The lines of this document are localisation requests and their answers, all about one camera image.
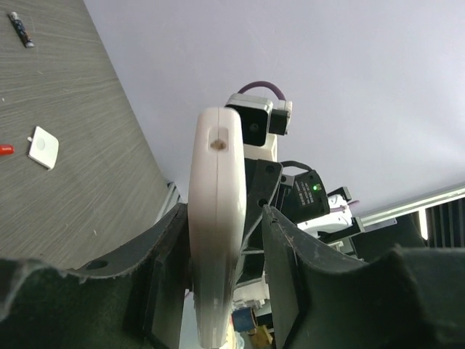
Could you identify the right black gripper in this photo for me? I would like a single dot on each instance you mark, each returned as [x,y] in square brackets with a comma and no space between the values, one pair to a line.
[264,253]

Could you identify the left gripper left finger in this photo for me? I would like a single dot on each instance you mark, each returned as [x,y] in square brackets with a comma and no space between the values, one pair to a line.
[132,297]

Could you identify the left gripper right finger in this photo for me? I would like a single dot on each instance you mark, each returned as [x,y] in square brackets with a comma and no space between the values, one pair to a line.
[407,298]

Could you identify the white remote control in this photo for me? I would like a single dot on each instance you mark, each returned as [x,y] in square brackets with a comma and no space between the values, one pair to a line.
[216,217]

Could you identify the white remote battery cover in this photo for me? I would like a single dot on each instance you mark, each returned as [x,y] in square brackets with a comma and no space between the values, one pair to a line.
[44,148]

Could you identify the red orange battery lower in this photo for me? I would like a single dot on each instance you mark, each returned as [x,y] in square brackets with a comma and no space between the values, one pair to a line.
[6,150]

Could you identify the black battery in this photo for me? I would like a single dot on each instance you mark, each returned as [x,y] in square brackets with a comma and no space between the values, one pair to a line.
[20,30]

